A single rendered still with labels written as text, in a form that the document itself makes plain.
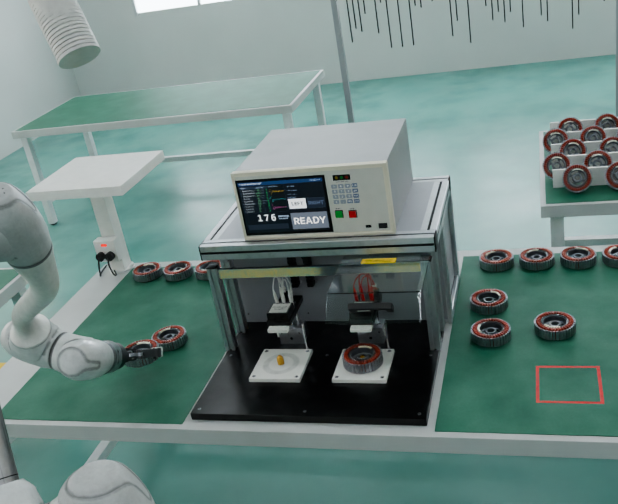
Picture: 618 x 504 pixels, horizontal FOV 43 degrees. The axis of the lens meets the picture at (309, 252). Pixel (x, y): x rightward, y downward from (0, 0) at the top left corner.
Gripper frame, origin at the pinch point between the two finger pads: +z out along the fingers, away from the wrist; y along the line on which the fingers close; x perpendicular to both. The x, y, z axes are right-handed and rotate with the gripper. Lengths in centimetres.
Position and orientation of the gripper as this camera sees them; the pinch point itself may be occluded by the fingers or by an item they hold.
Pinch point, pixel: (140, 352)
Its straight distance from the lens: 241.2
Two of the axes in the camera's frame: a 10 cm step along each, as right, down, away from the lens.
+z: 2.2, 0.7, 9.7
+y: 9.7, -0.8, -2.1
